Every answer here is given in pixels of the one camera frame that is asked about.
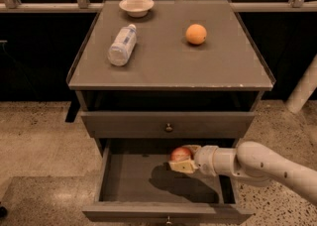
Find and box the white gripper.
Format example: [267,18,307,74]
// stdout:
[168,145,238,176]

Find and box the red apple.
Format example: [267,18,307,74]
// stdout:
[170,147,192,162]

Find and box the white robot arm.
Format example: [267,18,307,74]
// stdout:
[168,141,317,205]

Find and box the brass top drawer knob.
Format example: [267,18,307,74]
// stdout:
[165,123,173,133]

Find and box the brass drawer knob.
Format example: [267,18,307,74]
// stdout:
[165,123,173,133]
[165,216,172,226]

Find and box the open grey middle drawer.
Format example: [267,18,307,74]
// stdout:
[83,148,253,226]

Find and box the grey top drawer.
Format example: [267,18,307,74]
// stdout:
[81,111,255,139]

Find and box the brass middle drawer knob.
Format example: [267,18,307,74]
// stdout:
[165,216,172,226]

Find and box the grey wooden drawer cabinet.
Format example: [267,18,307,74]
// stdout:
[67,0,274,153]

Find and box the orange fruit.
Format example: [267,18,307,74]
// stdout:
[185,24,207,45]

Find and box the clear plastic water bottle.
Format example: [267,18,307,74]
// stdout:
[108,24,137,66]

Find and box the white ceramic bowl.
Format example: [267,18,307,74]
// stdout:
[119,0,155,18]

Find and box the white cylindrical post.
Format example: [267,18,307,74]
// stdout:
[285,55,317,114]

